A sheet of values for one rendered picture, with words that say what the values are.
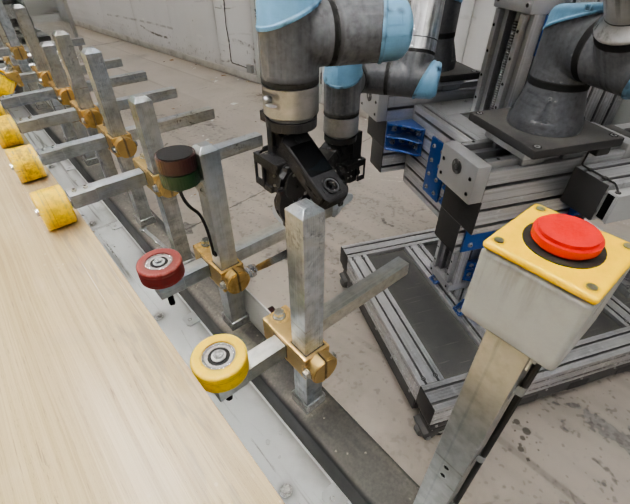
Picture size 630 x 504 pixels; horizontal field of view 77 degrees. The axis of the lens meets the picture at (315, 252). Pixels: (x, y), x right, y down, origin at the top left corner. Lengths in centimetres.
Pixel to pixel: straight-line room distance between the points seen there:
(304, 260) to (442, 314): 119
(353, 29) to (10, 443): 64
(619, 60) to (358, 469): 78
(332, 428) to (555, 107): 75
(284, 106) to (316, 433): 53
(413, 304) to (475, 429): 124
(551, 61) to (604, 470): 130
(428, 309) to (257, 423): 97
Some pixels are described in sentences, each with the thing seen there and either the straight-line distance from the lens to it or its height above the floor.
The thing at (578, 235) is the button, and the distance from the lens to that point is 29.
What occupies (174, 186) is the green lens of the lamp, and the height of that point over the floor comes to 107.
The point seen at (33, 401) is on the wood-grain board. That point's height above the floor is 90.
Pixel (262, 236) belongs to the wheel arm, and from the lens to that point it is 86.
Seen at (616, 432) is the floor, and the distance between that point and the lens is 186.
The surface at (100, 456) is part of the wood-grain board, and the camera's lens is 57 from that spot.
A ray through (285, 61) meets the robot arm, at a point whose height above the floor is 125.
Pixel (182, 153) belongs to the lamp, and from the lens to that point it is 64.
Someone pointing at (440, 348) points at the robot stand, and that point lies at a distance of 153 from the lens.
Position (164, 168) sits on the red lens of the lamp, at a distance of 63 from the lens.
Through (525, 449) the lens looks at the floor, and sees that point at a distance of 167.
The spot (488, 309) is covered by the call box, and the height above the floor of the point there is 117.
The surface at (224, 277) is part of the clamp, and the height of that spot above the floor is 86.
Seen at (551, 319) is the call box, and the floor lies 119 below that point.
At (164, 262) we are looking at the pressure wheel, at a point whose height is 90.
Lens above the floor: 138
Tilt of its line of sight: 39 degrees down
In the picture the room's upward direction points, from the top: straight up
